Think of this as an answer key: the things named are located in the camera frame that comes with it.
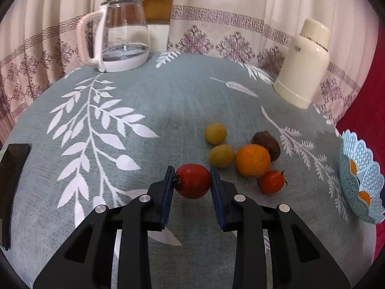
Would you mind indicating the cream thermos flask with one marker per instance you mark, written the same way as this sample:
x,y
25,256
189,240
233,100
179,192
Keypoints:
x,y
303,66

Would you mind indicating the black smartphone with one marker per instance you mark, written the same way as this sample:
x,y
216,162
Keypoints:
x,y
13,186

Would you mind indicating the large red tomato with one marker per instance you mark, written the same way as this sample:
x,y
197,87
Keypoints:
x,y
192,180

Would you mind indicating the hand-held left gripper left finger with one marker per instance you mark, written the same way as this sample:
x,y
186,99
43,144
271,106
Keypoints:
x,y
168,198

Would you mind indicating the patterned beige curtain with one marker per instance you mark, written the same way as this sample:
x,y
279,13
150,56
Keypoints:
x,y
240,6
45,12

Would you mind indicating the light blue plastic basket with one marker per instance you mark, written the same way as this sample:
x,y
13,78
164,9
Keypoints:
x,y
368,168

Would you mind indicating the small orange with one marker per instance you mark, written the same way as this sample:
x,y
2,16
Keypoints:
x,y
252,160

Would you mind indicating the large orange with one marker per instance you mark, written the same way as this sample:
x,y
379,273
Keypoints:
x,y
365,197
353,166

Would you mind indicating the brown kiwi fruit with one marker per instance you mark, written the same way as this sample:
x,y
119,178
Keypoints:
x,y
267,143

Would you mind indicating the yellow-green longan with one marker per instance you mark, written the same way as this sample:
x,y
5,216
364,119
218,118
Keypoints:
x,y
222,156
215,133

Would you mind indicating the red cloth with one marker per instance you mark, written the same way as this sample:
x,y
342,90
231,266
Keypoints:
x,y
367,111

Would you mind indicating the wooden window sill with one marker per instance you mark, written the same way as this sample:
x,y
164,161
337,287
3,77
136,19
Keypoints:
x,y
158,9

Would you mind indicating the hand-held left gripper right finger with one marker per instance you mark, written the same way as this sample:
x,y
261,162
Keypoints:
x,y
217,198

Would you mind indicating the small red tomato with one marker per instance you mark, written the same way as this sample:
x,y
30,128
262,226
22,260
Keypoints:
x,y
272,181

